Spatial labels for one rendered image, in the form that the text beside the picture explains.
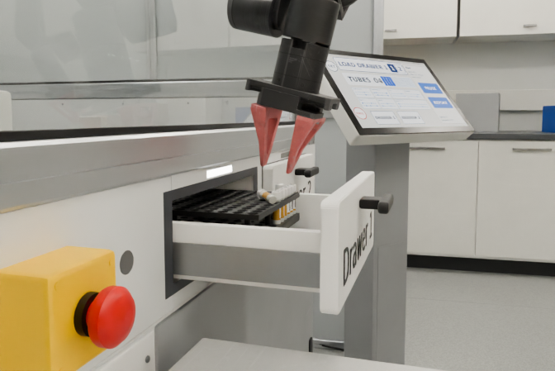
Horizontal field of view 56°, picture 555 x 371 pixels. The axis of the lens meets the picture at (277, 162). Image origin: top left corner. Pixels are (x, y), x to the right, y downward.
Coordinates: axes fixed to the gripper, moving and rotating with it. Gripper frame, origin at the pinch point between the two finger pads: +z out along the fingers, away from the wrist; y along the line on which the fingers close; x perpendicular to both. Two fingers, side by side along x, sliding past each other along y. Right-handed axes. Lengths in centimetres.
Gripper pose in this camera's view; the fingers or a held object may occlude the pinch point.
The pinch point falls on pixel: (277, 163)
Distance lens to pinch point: 63.2
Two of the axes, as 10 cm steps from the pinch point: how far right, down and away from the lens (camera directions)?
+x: -3.0, 1.2, -9.5
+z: -2.3, 9.6, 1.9
